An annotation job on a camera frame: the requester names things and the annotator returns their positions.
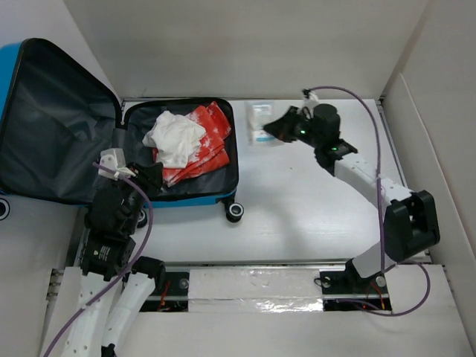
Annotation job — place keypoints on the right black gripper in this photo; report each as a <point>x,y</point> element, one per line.
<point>282,128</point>

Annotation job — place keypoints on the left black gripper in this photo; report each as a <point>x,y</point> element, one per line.
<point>151,175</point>

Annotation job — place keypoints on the white tissue pack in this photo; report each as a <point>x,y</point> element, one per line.
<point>258,114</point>

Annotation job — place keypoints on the red white patterned cloth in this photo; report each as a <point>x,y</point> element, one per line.
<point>212,154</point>

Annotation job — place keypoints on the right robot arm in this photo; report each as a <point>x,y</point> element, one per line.
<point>408,221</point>

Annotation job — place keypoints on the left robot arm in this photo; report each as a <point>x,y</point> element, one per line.
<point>116,279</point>

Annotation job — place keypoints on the blue hard-shell suitcase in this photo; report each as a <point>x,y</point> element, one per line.
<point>56,119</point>

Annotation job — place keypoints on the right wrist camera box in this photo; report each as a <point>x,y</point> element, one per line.
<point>310,99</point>

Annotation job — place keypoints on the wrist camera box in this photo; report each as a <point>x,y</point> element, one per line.
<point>310,99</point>
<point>111,162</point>

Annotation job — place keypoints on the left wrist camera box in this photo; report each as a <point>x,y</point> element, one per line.
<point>111,162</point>

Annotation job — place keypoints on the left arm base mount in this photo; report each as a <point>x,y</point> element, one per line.
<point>171,296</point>

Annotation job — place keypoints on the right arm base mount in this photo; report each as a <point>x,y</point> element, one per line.
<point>342,295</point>

